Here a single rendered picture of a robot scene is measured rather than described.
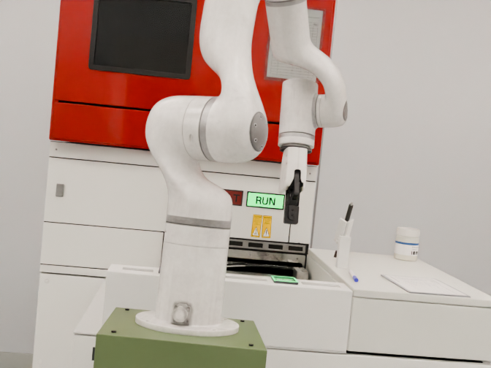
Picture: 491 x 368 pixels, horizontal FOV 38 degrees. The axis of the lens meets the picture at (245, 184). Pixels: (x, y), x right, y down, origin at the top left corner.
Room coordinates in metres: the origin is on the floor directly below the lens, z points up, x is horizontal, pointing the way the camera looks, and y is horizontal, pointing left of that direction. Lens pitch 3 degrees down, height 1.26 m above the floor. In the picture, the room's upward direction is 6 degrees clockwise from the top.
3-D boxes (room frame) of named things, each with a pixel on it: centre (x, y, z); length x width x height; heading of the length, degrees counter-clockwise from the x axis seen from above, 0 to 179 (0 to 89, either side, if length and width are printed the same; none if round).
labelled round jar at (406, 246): (2.17, -0.51, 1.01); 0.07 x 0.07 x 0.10
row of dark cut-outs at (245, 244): (2.20, 0.01, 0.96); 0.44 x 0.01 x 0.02; 95
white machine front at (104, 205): (2.20, 0.19, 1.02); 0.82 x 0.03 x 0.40; 95
